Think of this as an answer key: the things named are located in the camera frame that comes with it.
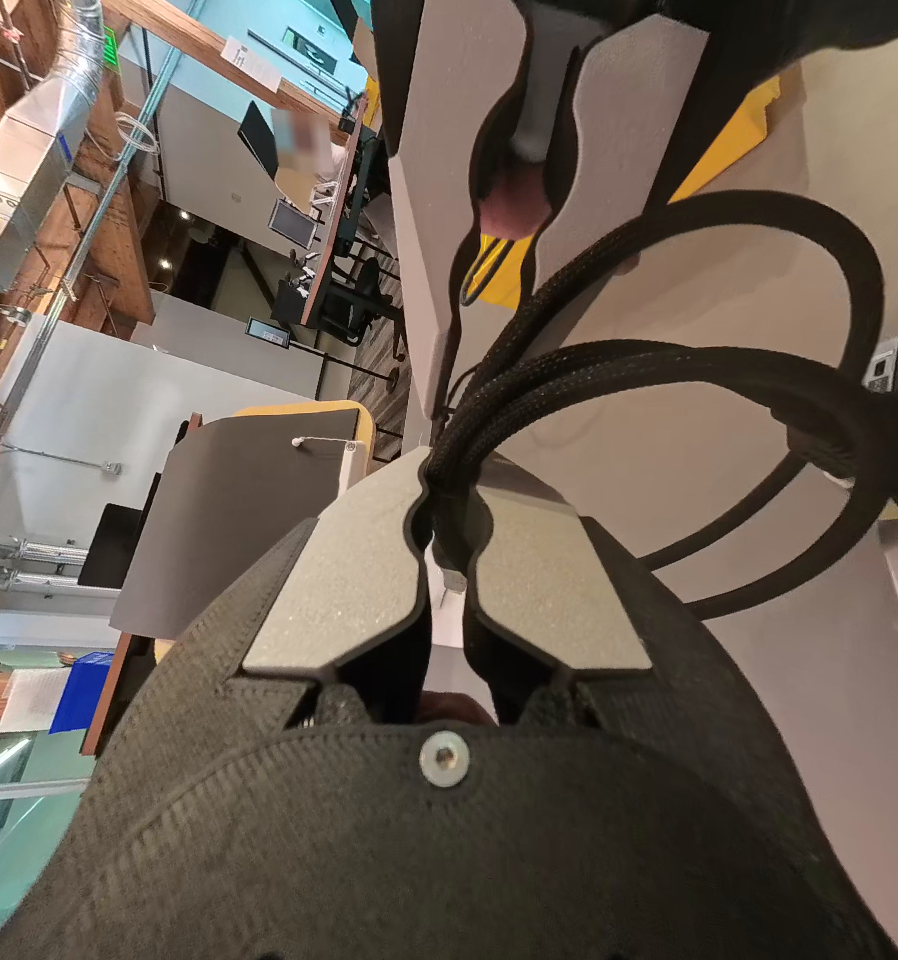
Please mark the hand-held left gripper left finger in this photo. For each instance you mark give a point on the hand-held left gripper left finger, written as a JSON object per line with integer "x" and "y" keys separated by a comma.
{"x": 344, "y": 592}

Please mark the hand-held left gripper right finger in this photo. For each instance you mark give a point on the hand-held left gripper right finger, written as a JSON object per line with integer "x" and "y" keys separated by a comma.
{"x": 561, "y": 600}

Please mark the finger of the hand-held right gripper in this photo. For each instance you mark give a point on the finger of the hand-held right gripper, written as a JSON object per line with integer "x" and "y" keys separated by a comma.
{"x": 441, "y": 150}
{"x": 629, "y": 127}

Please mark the yellow plastic bin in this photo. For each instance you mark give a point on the yellow plastic bin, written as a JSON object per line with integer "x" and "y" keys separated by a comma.
{"x": 734, "y": 135}

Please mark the long wooden desk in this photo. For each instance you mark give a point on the long wooden desk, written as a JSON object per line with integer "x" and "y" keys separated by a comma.
{"x": 332, "y": 240}

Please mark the small silver screen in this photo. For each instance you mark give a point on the small silver screen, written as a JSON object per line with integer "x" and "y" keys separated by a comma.
{"x": 293, "y": 223}

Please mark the black monitor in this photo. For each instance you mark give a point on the black monitor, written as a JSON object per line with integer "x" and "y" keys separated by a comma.
{"x": 257, "y": 139}
{"x": 111, "y": 547}

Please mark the white paper sign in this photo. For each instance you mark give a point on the white paper sign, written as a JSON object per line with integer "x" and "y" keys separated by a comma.
{"x": 250, "y": 60}

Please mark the tablet on stand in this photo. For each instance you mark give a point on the tablet on stand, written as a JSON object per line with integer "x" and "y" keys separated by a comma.
{"x": 268, "y": 332}

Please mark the blue bin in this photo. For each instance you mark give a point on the blue bin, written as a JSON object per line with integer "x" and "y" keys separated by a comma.
{"x": 81, "y": 694}

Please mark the smooth silver pipes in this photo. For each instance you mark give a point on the smooth silver pipes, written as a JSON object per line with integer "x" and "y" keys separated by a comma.
{"x": 21, "y": 559}

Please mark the white box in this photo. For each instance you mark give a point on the white box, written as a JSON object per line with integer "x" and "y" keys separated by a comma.
{"x": 32, "y": 701}

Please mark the dark wall frame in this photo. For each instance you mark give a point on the dark wall frame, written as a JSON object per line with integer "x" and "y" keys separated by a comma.
{"x": 312, "y": 51}

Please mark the wooden desk with black frame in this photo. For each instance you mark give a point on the wooden desk with black frame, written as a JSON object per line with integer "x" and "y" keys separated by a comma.
{"x": 107, "y": 697}

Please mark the silver spiral air duct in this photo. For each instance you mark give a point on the silver spiral air duct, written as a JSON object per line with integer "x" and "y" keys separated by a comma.
{"x": 77, "y": 45}

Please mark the rectangular metal duct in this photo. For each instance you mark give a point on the rectangular metal duct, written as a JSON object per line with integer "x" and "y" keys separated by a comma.
{"x": 21, "y": 180}

